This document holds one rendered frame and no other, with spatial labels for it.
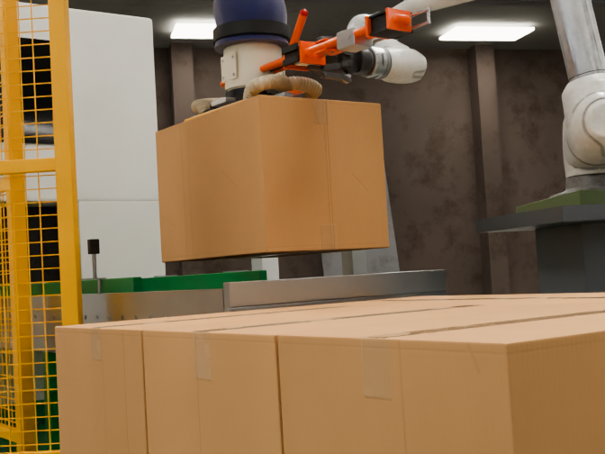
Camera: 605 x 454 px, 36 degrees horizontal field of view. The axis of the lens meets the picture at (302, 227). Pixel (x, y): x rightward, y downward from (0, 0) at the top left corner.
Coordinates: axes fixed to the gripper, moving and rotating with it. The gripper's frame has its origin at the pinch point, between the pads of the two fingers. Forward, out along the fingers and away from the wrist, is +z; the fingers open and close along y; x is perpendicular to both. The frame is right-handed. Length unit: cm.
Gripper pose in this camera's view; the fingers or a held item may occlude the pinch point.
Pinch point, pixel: (307, 55)
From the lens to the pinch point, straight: 254.0
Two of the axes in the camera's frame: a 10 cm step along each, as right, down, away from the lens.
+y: 0.6, 10.0, -0.5
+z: -8.1, 0.2, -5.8
